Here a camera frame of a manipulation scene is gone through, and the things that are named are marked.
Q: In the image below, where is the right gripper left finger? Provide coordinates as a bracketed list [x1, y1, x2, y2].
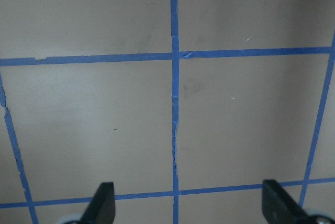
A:
[81, 182, 116, 224]

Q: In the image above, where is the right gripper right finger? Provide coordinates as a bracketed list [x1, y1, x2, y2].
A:
[262, 180, 306, 224]

